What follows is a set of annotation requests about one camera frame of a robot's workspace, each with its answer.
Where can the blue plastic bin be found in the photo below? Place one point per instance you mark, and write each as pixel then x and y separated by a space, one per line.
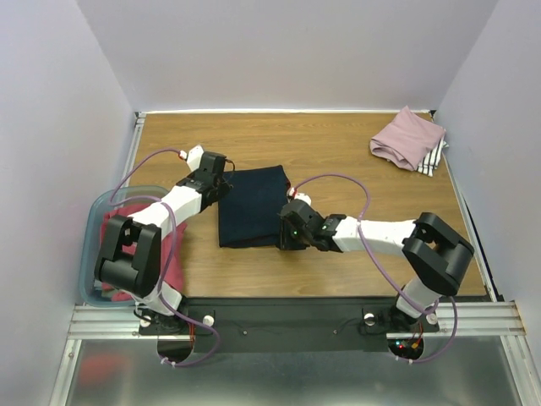
pixel 90 290

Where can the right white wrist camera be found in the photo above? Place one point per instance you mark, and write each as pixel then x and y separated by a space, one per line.
pixel 296 195

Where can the folded pink tank top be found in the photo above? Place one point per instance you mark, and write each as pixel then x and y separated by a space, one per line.
pixel 406 140

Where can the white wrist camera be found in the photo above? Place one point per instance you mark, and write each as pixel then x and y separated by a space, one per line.
pixel 193 157
pixel 296 195

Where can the striped white folded tank top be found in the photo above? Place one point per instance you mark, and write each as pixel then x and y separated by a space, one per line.
pixel 432 159

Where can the navy basketball tank top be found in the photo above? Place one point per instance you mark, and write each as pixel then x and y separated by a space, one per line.
pixel 248 216

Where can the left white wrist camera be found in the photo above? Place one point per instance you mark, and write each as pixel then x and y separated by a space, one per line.
pixel 193 157

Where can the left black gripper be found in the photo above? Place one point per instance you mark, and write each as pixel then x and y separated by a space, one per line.
pixel 226 189

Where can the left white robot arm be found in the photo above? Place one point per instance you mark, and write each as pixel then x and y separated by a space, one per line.
pixel 129 257

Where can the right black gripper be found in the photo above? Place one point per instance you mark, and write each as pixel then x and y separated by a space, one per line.
pixel 288 238

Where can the maroon red tank top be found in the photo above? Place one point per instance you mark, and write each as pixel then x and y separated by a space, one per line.
pixel 174 276

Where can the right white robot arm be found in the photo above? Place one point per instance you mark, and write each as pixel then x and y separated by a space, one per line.
pixel 438 255

